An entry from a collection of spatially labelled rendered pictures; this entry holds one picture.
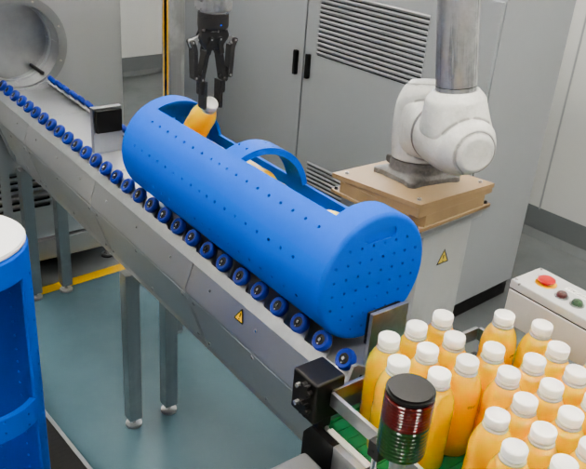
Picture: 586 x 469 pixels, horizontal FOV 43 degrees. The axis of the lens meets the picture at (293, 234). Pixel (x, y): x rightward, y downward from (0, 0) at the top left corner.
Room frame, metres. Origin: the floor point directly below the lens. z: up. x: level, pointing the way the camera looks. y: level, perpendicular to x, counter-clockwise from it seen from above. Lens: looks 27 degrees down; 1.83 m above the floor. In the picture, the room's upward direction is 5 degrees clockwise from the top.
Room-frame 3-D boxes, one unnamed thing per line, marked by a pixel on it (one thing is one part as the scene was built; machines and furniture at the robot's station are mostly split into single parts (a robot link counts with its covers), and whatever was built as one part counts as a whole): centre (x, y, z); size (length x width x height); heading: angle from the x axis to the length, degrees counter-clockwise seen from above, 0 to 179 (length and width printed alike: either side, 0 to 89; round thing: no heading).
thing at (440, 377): (1.00, -0.26, 1.08); 0.04 x 0.04 x 0.02
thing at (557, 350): (1.11, -0.49, 1.08); 0.04 x 0.04 x 0.02
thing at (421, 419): (0.74, -0.16, 1.23); 0.06 x 0.06 x 0.04
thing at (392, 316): (1.26, -0.20, 0.99); 0.10 x 0.02 x 0.12; 129
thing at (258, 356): (2.08, 0.46, 0.79); 2.17 x 0.29 x 0.34; 39
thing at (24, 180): (2.80, 1.13, 0.31); 0.06 x 0.06 x 0.63; 39
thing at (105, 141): (2.30, 0.64, 1.00); 0.10 x 0.04 x 0.15; 129
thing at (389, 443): (0.74, -0.16, 1.18); 0.06 x 0.06 x 0.05
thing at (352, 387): (1.20, -0.25, 0.96); 0.40 x 0.01 x 0.03; 129
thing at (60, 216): (2.89, 1.02, 0.31); 0.06 x 0.06 x 0.63; 39
